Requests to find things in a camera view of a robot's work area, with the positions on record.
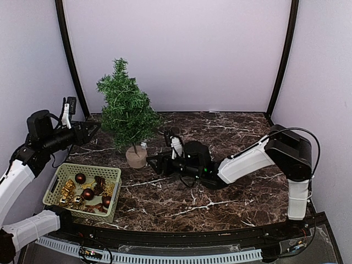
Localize black front table rail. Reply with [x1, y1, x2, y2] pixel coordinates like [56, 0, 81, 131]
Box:
[49, 212, 328, 249]

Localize small white tag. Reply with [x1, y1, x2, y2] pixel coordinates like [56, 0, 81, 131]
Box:
[140, 142, 147, 150]

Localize brown pine cone ornament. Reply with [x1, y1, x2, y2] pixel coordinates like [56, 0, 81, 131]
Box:
[93, 176, 106, 195]

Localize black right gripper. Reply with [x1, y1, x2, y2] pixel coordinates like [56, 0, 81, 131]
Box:
[146, 150, 203, 180]

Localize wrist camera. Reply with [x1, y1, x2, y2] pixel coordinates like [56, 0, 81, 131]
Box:
[60, 96, 77, 129]
[164, 130, 184, 160]

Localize right black frame post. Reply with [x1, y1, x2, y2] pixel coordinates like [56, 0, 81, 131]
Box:
[265, 0, 299, 123]

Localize black frame post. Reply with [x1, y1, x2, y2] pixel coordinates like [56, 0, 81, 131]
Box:
[265, 0, 299, 123]
[54, 0, 90, 119]

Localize thin wire fairy lights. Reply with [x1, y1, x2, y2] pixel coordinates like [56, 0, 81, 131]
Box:
[107, 87, 143, 115]

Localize left black frame post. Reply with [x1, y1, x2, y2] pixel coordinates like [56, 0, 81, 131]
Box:
[54, 0, 90, 119]

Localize small green christmas tree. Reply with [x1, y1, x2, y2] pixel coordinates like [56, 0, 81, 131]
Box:
[97, 58, 162, 169]

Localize white cable duct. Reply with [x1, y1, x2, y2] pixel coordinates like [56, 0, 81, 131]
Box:
[35, 236, 262, 263]

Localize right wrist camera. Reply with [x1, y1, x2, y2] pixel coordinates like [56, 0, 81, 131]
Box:
[164, 130, 184, 160]

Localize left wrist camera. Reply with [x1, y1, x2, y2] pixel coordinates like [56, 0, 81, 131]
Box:
[60, 96, 77, 129]

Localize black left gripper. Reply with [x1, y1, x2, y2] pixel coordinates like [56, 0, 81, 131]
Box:
[42, 120, 101, 154]

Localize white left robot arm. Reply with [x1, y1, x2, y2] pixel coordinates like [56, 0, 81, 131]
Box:
[1, 110, 101, 263]

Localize green plastic basket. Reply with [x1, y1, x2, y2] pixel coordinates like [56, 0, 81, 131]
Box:
[42, 163, 121, 223]

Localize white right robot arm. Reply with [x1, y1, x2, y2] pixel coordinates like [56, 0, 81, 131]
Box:
[146, 124, 317, 239]

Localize brown bauble ornament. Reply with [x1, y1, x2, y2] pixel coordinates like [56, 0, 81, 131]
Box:
[82, 188, 95, 201]
[75, 173, 86, 184]
[102, 196, 112, 208]

